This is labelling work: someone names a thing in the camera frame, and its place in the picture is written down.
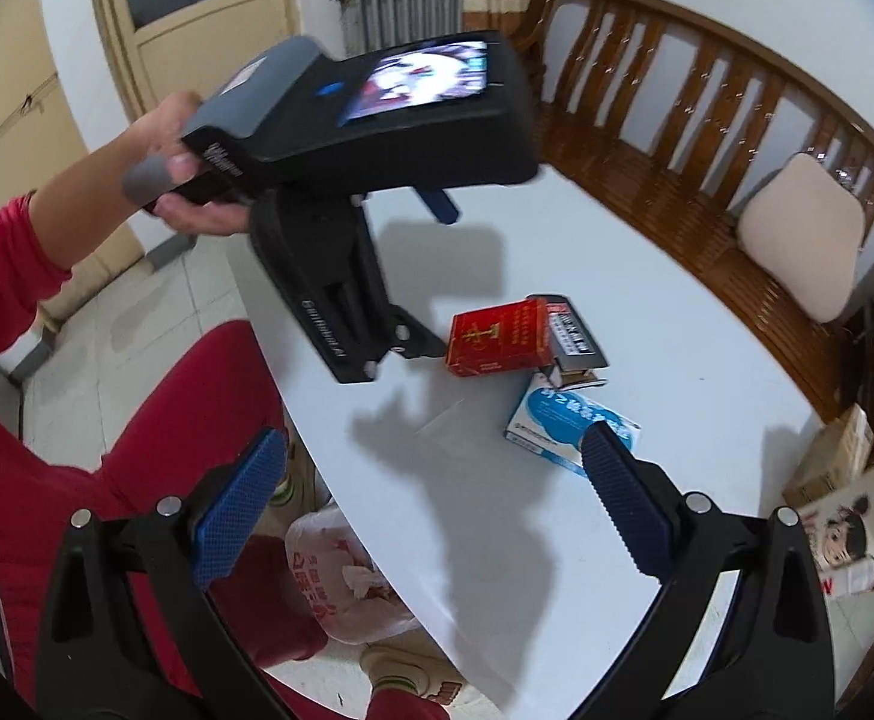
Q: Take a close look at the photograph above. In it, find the wooden slatted sofa bench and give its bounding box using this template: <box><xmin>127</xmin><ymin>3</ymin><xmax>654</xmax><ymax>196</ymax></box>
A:
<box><xmin>508</xmin><ymin>0</ymin><xmax>874</xmax><ymax>436</ymax></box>

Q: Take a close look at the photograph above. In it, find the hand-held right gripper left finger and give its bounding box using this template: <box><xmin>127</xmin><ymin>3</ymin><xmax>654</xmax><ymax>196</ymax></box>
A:
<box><xmin>35</xmin><ymin>426</ymin><xmax>292</xmax><ymax>720</ymax></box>

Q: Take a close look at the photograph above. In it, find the person's right leg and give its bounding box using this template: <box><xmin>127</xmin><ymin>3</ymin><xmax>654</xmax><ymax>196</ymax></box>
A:
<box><xmin>144</xmin><ymin>536</ymin><xmax>449</xmax><ymax>720</ymax></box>

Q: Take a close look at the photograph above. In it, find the yellow framed balcony door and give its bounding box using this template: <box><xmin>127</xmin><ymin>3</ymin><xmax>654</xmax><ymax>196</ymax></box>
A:
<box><xmin>84</xmin><ymin>0</ymin><xmax>297</xmax><ymax>122</ymax></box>

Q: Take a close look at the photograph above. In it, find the beige back cushion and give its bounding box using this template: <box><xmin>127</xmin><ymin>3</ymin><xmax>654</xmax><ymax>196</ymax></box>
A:
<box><xmin>735</xmin><ymin>152</ymin><xmax>867</xmax><ymax>325</ymax></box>

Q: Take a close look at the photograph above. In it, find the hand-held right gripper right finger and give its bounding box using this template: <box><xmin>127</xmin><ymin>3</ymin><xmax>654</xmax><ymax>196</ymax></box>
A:
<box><xmin>581</xmin><ymin>420</ymin><xmax>836</xmax><ymax>720</ymax></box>

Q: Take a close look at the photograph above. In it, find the white tissue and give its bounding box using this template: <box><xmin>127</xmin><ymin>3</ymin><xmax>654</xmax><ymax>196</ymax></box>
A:
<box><xmin>343</xmin><ymin>566</ymin><xmax>391</xmax><ymax>602</ymax></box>

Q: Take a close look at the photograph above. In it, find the person's left leg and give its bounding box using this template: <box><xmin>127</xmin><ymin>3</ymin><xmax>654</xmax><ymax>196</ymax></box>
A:
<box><xmin>0</xmin><ymin>319</ymin><xmax>292</xmax><ymax>518</ymax></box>

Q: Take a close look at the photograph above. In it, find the person's left forearm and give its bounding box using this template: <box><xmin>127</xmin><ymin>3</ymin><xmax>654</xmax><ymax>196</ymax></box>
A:
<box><xmin>0</xmin><ymin>116</ymin><xmax>159</xmax><ymax>377</ymax></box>

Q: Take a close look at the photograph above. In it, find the person's left white shoe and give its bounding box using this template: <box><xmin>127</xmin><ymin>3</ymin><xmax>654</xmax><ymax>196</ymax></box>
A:
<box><xmin>270</xmin><ymin>431</ymin><xmax>322</xmax><ymax>515</ymax></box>

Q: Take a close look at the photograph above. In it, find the red print plastic bag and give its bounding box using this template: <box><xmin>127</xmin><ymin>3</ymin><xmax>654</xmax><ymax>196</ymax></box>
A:
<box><xmin>285</xmin><ymin>506</ymin><xmax>419</xmax><ymax>644</ymax></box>

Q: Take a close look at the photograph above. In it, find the person's right white shoe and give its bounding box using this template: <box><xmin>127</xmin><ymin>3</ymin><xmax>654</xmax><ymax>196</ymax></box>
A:
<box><xmin>360</xmin><ymin>643</ymin><xmax>469</xmax><ymax>707</ymax></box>

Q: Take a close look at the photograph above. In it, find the black and white box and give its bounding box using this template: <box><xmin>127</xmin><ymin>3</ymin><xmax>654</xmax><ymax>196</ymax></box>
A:
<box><xmin>531</xmin><ymin>292</ymin><xmax>609</xmax><ymax>391</ymax></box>

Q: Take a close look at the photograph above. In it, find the person's white shoe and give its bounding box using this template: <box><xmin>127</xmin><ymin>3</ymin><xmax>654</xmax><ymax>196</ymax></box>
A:
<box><xmin>360</xmin><ymin>643</ymin><xmax>469</xmax><ymax>707</ymax></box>
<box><xmin>270</xmin><ymin>431</ymin><xmax>322</xmax><ymax>515</ymax></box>

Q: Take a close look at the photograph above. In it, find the red cigarette box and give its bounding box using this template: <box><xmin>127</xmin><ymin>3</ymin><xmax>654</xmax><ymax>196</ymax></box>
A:
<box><xmin>446</xmin><ymin>298</ymin><xmax>550</xmax><ymax>377</ymax></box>

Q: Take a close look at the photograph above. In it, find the grey radiator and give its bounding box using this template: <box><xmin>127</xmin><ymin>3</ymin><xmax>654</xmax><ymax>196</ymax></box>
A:
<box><xmin>336</xmin><ymin>0</ymin><xmax>462</xmax><ymax>57</ymax></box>

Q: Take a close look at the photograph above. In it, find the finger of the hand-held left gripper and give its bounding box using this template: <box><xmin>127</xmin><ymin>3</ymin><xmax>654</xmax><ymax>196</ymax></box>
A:
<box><xmin>407</xmin><ymin>187</ymin><xmax>458</xmax><ymax>227</ymax></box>
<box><xmin>384</xmin><ymin>301</ymin><xmax>447</xmax><ymax>362</ymax></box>

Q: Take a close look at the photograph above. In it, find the beige wooden panel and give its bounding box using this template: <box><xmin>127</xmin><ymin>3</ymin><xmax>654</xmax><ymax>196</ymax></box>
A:
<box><xmin>0</xmin><ymin>0</ymin><xmax>149</xmax><ymax>316</ymax></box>

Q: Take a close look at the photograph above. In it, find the person's leg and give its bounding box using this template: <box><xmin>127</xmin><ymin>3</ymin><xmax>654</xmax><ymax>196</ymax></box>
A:
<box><xmin>0</xmin><ymin>319</ymin><xmax>292</xmax><ymax>518</ymax></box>
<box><xmin>144</xmin><ymin>536</ymin><xmax>449</xmax><ymax>720</ymax></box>

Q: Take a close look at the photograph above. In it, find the cartoon print white tumbler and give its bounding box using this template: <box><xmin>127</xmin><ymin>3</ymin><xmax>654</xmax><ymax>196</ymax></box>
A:
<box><xmin>797</xmin><ymin>446</ymin><xmax>874</xmax><ymax>601</ymax></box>

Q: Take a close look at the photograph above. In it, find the light blue medicine box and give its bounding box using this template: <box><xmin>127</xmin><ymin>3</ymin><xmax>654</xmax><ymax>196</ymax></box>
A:
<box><xmin>503</xmin><ymin>373</ymin><xmax>642</xmax><ymax>477</ymax></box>

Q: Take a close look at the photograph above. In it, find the brown tissue box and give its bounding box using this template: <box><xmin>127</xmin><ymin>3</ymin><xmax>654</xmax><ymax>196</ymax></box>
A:
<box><xmin>782</xmin><ymin>403</ymin><xmax>874</xmax><ymax>507</ymax></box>

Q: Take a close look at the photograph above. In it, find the person's left hand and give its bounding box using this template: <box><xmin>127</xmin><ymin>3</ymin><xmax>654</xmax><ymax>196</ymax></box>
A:
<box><xmin>120</xmin><ymin>90</ymin><xmax>252</xmax><ymax>239</ymax></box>

